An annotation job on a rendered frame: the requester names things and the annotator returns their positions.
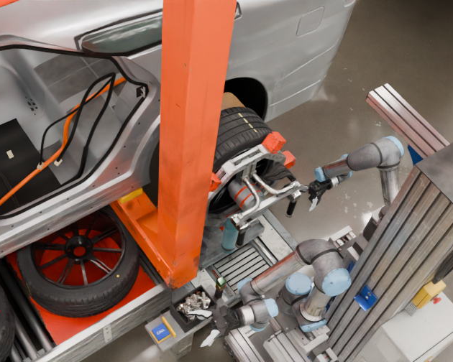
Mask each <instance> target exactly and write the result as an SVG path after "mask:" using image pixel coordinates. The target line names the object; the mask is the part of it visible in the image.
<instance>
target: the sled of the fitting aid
mask: <svg viewBox="0 0 453 362"><path fill-rule="evenodd" d="M249 224H250V225H251V229H250V230H249V231H248V232H246V234H245V237H244V244H246V243H247V242H249V241H251V240H252V239H254V238H256V237H257V236H259V235H260V234H262V233H263V232H264V230H265V227H264V225H263V224H262V223H261V222H260V220H259V219H258V218H256V219H254V220H252V221H250V222H249ZM226 255H227V254H225V253H224V252H223V251H222V250H221V249H217V250H216V251H214V252H213V253H211V254H209V255H208V256H206V260H205V261H203V263H201V264H200V265H199V266H198V268H199V270H200V271H201V270H203V269H205V268H206V267H208V266H210V265H212V264H213V263H214V262H216V261H218V260H220V259H221V258H223V257H225V256H226Z"/></svg>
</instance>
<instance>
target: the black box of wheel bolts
mask: <svg viewBox="0 0 453 362"><path fill-rule="evenodd" d="M216 306H217V303H216V302H215V301H214V299H213V298H212V297H211V295H210V294H209V293H208V292H207V291H206V290H205V288H204V287H203V286H202V284H201V285H199V286H198V287H197V288H195V289H193V290H192V291H190V292H189V293H188V294H186V295H184V296H183V297H181V298H180V299H179V300H177V301H175V302H174V303H173V304H171V305H170V314H171V315H172V316H173V318H174V319H175V321H176V322H177V323H178V324H179V326H180V327H181V328H182V330H183V331H184V333H187V332H188V331H189V330H191V329H192V328H194V327H196V326H197V325H198V324H199V323H201V322H203V321H204V320H205V319H206V318H205V319H203V320H200V319H198V317H197V316H196V315H194V316H192V315H189V314H188V313H190V312H193V311H197V310H204V309H214V310H215V309H216Z"/></svg>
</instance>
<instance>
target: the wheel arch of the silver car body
mask: <svg viewBox="0 0 453 362"><path fill-rule="evenodd" d="M226 92H230V93H232V94H233V95H235V96H236V97H237V98H238V99H239V101H240V102H241V103H242V104H243V105H244V106H245V107H247V108H251V109H252V110H253V111H254V112H255V113H256V114H257V115H258V116H259V117H260V118H261V119H262V120H263V121H264V122H265V120H266V118H267V115H268V111H269V107H270V95H269V92H268V89H267V87H266V85H265V84H264V83H263V82H262V81H261V80H259V79H257V78H254V77H250V76H240V77H235V78H230V79H228V80H225V84H224V93H226ZM159 140H160V139H159ZM159 140H158V141H159ZM157 143H158V142H157ZM156 146H157V144H156ZM156 146H155V147H156ZM154 150H155V148H154ZM153 153H154V151H153ZM153 153H152V154H153ZM151 159H152V157H151ZM151 159H150V163H151ZM148 178H149V181H150V183H151V179H150V164H149V169H148Z"/></svg>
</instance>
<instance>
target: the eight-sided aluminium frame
mask: <svg viewBox="0 0 453 362"><path fill-rule="evenodd" d="M252 156H253V157H252ZM248 157H249V159H247V160H246V161H244V162H242V163H240V162H241V161H242V160H244V159H246V158H248ZM250 157H251V158H250ZM264 158H266V159H271V160H272V161H271V164H270V169H271V168H272V167H273V166H274V165H275V164H277V163H281V164H283V165H284V163H285V161H286V160H285V159H286V156H285V155H284V154H283V153H282V152H281V151H280V150H279V152H278V153H277V154H271V152H270V151H269V150H268V149H267V148H266V146H265V145H264V144H260V145H257V146H256V147H254V148H253V149H251V150H249V151H247V152H245V153H244V154H241V155H239V156H238V157H235V158H234V159H232V160H229V161H228V162H226V163H225V164H224V165H223V166H221V169H220V170H219V171H218V172H217V173H216V176H217V177H218V178H219V179H221V184H220V186H218V187H217V189H216V190H215V191H214V192H209V198H208V202H207V208H206V217H205V223H204V226H217V227H222V226H224V223H225V221H226V220H227V219H228V218H231V217H232V216H233V215H235V214H237V213H241V212H243V210H242V209H241V210H239V209H240V207H239V206H238V205H237V204H236V205H234V206H232V207H230V208H229V209H227V210H225V211H224V212H222V213H220V214H211V213H209V203H210V202H211V200H212V199H213V197H214V196H215V195H216V194H217V193H218V192H219V191H220V189H222V188H223V186H225V184H226V183H227V182H228V181H229V180H230V179H231V178H232V177H233V176H234V175H235V174H237V173H238V172H240V171H242V170H243V169H244V168H246V167H249V166H250V165H252V164H254V163H256V162H258V161H260V160H261V159H264ZM239 163H240V164H239ZM237 164H238V165H237ZM235 165H236V166H235ZM270 169H269V170H270ZM225 173H226V174H225ZM224 174H225V176H223V175H224ZM222 176H223V177H222ZM278 181H279V180H272V181H270V184H268V186H270V187H271V188H273V187H274V186H275V185H277V183H278ZM262 193H263V194H264V195H265V196H266V195H267V193H268V191H267V190H265V189H264V190H263V191H262ZM236 210H238V211H237V212H236V213H233V212H234V211H236ZM231 213H233V214H232V215H230V216H228V217H227V218H226V217H225V216H227V215H229V214H231Z"/></svg>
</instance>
